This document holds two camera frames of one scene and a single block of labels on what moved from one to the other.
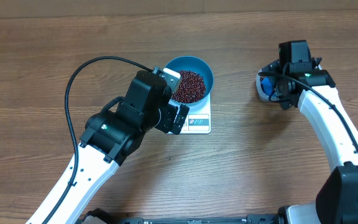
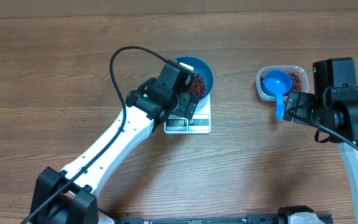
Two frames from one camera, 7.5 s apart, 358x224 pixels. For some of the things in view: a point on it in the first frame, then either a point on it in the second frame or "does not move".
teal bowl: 194,64 does not move
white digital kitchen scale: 198,119 does not move
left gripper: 170,112 -> 188,104
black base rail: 253,219 does not move
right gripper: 286,102 -> 305,106
